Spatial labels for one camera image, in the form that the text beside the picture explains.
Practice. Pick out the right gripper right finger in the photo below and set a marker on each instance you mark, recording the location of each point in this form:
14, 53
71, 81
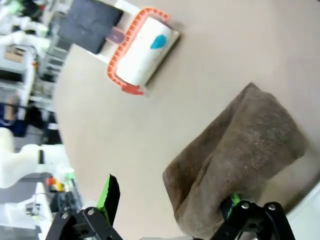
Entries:
250, 220

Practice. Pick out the white equipment cart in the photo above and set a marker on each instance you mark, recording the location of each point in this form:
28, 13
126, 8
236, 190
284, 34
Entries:
15, 70

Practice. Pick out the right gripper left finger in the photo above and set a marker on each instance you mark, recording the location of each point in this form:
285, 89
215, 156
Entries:
112, 195

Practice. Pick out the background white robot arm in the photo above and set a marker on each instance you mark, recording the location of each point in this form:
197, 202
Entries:
25, 37

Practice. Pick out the white folded roller stand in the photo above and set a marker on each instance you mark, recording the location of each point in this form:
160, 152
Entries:
127, 6

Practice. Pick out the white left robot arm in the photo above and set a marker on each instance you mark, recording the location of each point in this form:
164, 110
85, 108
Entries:
25, 160

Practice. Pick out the brown cloth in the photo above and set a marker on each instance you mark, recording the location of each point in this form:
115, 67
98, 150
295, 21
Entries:
250, 140

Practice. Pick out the red emergency stop button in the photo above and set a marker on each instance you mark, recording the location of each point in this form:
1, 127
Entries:
53, 183

